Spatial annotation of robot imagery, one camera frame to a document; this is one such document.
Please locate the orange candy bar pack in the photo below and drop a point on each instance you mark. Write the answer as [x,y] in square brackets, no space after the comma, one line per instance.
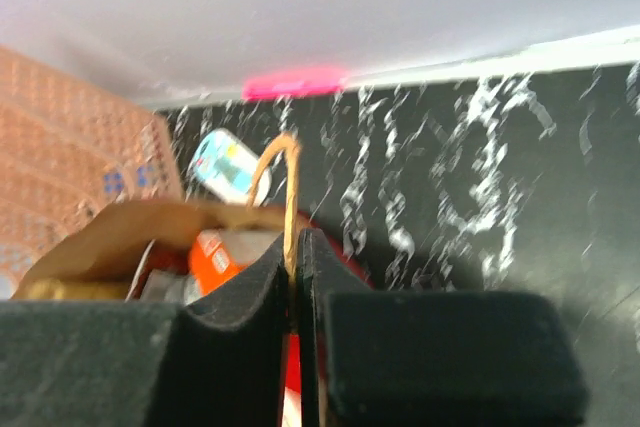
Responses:
[216,256]

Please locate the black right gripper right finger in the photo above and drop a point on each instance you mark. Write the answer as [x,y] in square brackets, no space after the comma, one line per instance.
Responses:
[425,358]

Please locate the pink plastic desk organizer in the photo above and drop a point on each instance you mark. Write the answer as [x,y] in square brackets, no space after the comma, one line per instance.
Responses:
[69,149]

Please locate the blue blister pack item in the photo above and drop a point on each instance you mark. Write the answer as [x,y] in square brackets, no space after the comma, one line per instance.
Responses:
[224,166]

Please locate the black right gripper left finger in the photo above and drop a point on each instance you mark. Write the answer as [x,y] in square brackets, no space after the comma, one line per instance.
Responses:
[214,362]

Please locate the pink tape strip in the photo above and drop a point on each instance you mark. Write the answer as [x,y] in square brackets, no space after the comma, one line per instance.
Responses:
[294,83]

